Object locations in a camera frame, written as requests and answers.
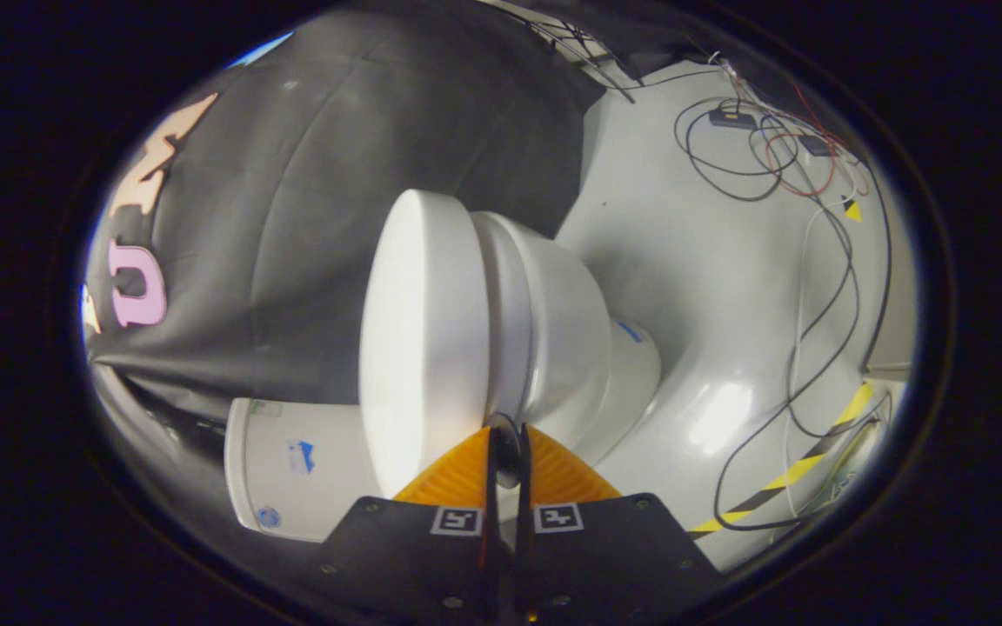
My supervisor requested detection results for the black lid handle tab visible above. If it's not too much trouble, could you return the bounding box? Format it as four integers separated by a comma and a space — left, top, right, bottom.
488, 413, 526, 489

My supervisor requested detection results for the long black floor cable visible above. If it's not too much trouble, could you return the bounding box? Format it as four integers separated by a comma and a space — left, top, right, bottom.
714, 204, 895, 533

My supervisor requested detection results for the yellow black floor tape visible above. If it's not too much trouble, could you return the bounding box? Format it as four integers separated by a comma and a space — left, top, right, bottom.
691, 381, 876, 533

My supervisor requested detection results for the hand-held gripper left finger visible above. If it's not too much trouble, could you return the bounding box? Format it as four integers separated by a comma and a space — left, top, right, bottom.
318, 424, 502, 626

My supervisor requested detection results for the white toilet seat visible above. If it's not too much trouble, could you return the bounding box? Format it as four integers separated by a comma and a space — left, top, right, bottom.
469, 211, 538, 420

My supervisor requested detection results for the black backdrop cloth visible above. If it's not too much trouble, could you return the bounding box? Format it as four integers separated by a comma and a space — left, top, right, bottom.
83, 4, 728, 488

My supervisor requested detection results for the white ceramic toilet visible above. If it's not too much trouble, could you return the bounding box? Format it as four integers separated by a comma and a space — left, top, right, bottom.
224, 210, 664, 544

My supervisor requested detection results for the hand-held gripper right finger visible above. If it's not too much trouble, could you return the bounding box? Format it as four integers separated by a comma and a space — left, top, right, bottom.
514, 424, 724, 626

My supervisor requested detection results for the white toilet lid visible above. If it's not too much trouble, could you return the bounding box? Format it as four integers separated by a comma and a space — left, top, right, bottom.
358, 189, 493, 498

